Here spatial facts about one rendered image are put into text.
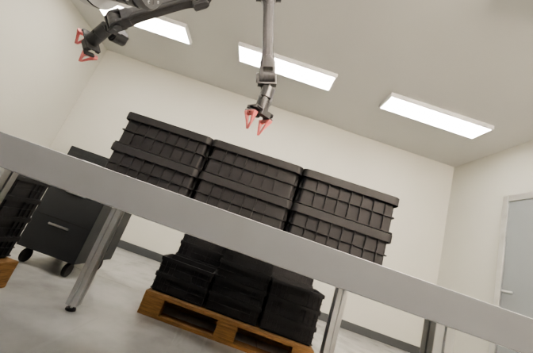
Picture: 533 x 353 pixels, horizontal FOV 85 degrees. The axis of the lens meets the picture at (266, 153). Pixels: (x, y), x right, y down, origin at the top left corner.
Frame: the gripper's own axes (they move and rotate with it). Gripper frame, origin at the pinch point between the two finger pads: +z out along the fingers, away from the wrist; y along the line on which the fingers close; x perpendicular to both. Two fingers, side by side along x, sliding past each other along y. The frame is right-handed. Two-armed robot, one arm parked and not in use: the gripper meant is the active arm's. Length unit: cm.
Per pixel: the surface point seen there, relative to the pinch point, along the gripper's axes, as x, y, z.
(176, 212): 61, 49, 35
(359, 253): 50, -14, 32
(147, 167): 1.7, 33.8, 29.2
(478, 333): 86, 22, 37
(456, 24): 11, -144, -163
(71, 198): -168, 17, 64
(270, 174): 27.1, 7.6, 18.9
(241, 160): 20.1, 14.5, 17.7
